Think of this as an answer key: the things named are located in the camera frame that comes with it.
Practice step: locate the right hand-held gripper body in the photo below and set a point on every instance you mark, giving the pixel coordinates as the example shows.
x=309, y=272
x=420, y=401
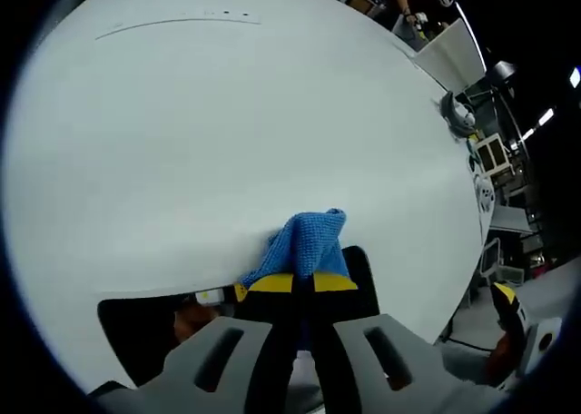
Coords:
x=542, y=346

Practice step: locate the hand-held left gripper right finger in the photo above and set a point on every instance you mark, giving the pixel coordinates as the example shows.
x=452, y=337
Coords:
x=358, y=364

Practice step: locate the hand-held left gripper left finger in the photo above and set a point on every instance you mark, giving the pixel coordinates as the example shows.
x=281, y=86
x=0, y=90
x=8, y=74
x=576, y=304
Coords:
x=213, y=364

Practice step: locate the blue cleaning cloth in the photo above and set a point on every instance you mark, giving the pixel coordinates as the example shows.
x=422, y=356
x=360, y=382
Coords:
x=313, y=241

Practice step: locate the person's right hand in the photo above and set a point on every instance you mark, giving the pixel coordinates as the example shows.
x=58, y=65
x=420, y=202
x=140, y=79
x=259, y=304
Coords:
x=501, y=357

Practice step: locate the person's grey trousers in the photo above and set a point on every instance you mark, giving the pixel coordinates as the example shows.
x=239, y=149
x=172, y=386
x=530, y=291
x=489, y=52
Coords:
x=463, y=357

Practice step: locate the small white device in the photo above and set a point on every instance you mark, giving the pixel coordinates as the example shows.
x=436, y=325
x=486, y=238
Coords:
x=485, y=194

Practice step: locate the grey and white headset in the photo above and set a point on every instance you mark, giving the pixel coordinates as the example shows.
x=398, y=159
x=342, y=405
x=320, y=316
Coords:
x=458, y=116

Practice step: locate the black desk lamp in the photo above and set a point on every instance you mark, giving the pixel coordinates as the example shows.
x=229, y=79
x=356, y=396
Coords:
x=503, y=75

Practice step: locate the white upright board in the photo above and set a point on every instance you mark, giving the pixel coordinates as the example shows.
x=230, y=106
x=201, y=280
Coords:
x=449, y=55

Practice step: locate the white picture frame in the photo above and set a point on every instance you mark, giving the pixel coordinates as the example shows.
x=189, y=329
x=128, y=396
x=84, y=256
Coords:
x=492, y=153

